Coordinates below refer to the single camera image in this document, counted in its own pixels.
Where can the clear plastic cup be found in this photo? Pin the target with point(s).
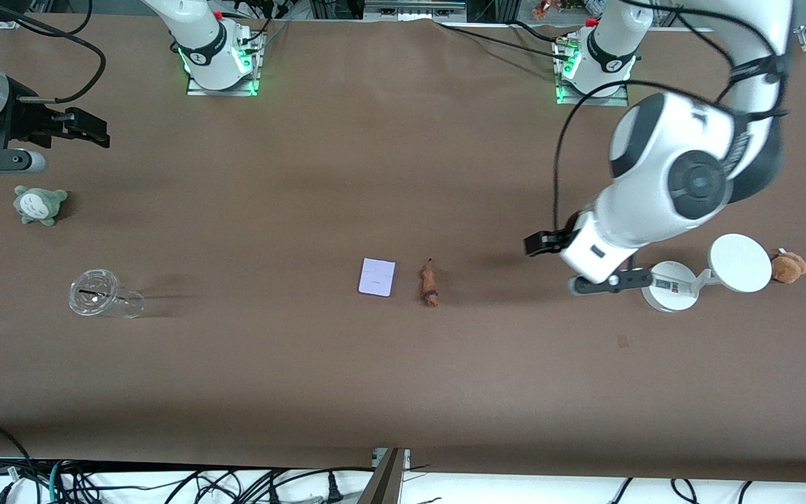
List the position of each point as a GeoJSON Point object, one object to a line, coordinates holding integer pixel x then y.
{"type": "Point", "coordinates": [92, 290]}

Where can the white round desk lamp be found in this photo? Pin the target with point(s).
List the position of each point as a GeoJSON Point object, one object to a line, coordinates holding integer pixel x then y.
{"type": "Point", "coordinates": [739, 262]}

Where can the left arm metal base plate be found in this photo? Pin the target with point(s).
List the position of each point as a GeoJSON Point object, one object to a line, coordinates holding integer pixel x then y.
{"type": "Point", "coordinates": [571, 100]}

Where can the brown table cover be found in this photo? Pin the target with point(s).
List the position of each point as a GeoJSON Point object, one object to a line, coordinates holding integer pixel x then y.
{"type": "Point", "coordinates": [445, 392]}

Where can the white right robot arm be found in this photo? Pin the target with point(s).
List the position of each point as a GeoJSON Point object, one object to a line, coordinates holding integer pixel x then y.
{"type": "Point", "coordinates": [207, 42]}

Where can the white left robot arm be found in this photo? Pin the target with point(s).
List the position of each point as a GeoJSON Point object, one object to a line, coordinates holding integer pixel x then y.
{"type": "Point", "coordinates": [697, 161]}

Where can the green plush toy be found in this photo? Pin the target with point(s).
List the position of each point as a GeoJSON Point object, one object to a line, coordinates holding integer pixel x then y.
{"type": "Point", "coordinates": [38, 204]}

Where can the brown lion statue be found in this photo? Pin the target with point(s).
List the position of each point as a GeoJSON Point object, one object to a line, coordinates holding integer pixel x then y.
{"type": "Point", "coordinates": [429, 283]}

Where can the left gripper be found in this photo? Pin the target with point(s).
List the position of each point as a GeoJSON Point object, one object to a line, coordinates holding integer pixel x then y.
{"type": "Point", "coordinates": [555, 240]}

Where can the aluminium frame rail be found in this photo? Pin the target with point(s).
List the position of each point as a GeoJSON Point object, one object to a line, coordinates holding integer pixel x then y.
{"type": "Point", "coordinates": [413, 8]}

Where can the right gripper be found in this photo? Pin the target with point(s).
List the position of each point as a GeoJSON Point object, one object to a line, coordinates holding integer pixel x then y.
{"type": "Point", "coordinates": [31, 120]}

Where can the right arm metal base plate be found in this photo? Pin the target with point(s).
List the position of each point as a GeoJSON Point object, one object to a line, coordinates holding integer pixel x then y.
{"type": "Point", "coordinates": [235, 92]}

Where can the aluminium frame post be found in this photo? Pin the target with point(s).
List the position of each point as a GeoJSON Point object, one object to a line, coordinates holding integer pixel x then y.
{"type": "Point", "coordinates": [385, 483]}

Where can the brown plush toy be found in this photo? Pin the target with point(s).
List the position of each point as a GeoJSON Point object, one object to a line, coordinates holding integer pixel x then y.
{"type": "Point", "coordinates": [788, 268]}

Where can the small orange toy figure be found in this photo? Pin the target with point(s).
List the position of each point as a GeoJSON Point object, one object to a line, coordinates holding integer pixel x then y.
{"type": "Point", "coordinates": [541, 10]}

